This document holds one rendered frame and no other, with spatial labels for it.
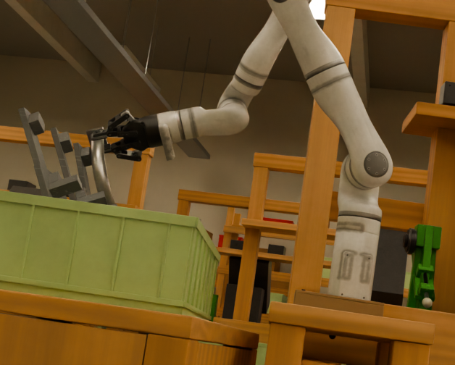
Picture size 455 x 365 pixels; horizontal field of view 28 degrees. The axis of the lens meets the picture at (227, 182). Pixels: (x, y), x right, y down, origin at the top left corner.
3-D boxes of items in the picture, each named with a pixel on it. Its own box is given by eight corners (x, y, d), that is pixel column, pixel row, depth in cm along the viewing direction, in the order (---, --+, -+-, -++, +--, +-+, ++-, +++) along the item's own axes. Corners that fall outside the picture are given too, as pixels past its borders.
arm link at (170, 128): (157, 129, 201) (185, 123, 201) (155, 104, 210) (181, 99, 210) (166, 163, 206) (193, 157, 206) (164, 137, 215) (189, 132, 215)
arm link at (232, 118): (186, 148, 207) (185, 132, 214) (253, 133, 206) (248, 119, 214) (180, 120, 203) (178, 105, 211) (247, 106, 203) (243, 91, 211)
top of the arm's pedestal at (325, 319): (433, 345, 174) (435, 324, 174) (267, 321, 176) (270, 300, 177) (410, 346, 205) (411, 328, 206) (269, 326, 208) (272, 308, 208)
